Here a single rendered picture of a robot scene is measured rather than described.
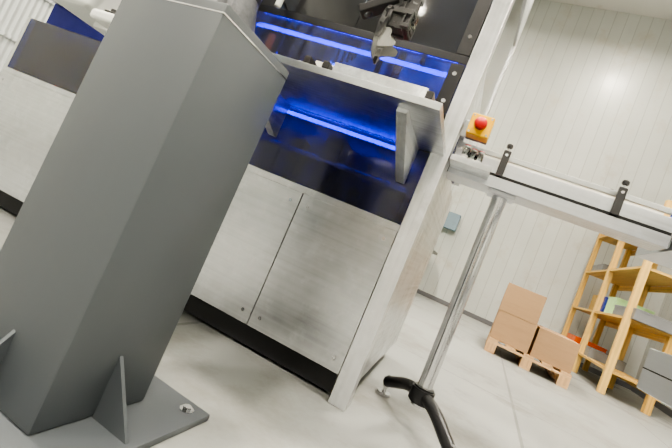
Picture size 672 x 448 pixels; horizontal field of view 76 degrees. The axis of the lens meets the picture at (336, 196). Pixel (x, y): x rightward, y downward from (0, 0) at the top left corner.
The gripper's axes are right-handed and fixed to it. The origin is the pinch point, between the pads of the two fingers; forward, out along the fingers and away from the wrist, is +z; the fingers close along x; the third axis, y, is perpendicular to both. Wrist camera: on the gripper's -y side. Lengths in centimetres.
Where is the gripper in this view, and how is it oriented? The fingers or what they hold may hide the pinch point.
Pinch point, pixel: (372, 55)
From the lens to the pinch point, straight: 124.3
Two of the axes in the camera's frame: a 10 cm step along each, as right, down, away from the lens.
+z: -4.0, 9.1, -0.8
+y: 8.8, 3.5, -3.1
